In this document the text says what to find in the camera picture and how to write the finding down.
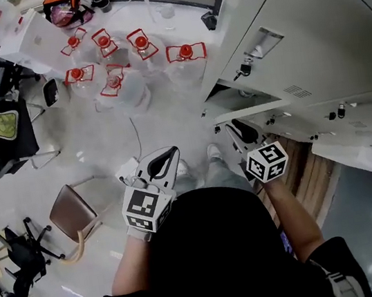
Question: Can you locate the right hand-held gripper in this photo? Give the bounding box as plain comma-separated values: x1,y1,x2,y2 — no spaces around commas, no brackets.
223,111,292,188

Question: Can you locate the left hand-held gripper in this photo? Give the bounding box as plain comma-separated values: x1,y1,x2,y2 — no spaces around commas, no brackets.
112,144,193,238

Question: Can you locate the grey metal locker door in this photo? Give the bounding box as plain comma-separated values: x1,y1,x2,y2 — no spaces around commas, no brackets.
185,0,372,123

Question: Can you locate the person's left forearm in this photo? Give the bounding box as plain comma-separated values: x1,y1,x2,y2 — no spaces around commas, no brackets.
103,233,160,297

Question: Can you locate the person's right forearm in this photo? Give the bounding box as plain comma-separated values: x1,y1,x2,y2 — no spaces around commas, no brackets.
262,171,329,268

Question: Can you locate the grey metal locker cabinet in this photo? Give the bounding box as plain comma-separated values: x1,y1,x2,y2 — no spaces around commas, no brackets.
183,0,372,214

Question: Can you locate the person's left hand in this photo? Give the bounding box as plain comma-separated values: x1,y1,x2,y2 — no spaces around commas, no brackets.
125,222,154,246

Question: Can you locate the white power adapter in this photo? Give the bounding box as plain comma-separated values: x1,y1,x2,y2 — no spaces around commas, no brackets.
112,155,142,182

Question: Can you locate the person's left jeans leg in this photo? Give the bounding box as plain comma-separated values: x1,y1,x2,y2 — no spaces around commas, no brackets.
172,171,199,195

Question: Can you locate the person's jeans leg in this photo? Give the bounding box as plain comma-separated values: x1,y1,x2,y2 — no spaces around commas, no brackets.
172,171,199,195
199,150,254,200

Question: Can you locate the person's right jeans leg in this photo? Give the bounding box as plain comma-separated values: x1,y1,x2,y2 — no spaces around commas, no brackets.
199,150,254,200

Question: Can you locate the person's left white shoe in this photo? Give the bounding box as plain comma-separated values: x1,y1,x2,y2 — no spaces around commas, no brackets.
173,157,191,179

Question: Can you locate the person's white shoe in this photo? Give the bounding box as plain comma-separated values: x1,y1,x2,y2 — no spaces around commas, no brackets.
205,142,224,163
173,157,191,179

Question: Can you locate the person's right white shoe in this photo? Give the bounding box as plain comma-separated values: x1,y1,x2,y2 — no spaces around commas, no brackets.
205,142,224,163

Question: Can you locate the brown seat stool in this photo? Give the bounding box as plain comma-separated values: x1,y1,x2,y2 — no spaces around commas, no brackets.
43,179,108,267

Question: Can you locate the person's black shirt torso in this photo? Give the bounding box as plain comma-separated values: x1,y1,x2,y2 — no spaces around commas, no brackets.
65,164,372,297

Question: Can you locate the black padlock with key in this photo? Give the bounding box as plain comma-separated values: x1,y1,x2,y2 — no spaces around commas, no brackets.
230,57,255,82

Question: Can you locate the black swivel chair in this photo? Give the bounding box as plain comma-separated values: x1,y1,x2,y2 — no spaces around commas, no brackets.
0,211,72,297

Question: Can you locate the group of clear water jugs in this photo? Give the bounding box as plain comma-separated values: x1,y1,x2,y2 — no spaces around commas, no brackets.
55,7,216,127

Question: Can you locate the black mesh office chair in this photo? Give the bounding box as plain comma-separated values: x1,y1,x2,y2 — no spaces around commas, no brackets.
0,91,66,186

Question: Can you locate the small white waste bin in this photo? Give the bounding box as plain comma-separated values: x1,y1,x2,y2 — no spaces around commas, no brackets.
39,77,63,110

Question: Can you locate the small black doorstop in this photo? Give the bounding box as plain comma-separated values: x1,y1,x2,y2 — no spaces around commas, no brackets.
199,9,220,32

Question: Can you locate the white cardboard box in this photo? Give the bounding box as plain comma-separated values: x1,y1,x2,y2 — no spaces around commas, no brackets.
0,1,82,82

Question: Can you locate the orange backpack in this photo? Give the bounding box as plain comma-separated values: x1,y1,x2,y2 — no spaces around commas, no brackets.
41,0,97,32

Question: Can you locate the white cable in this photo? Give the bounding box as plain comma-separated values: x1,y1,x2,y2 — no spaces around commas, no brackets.
127,115,145,160

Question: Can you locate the grey shoulder strap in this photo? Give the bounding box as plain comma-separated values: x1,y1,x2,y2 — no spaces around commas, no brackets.
322,265,366,297

